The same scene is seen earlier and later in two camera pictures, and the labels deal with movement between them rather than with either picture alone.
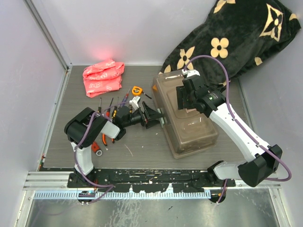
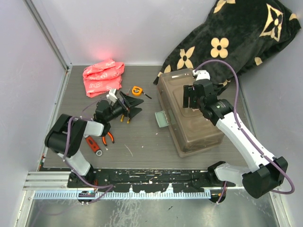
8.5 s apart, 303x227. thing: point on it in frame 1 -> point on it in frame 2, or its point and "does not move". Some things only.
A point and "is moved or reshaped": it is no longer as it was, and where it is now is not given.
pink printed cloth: (103, 77) does not move
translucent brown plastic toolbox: (187, 133) is moved or reshaped
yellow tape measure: (138, 91) does not move
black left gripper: (151, 121) -> (131, 101)
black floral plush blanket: (236, 37) does not move
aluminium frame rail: (58, 180) does not move
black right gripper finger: (179, 90) -> (188, 94)
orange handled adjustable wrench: (96, 149) does not move
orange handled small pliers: (104, 140) does not move
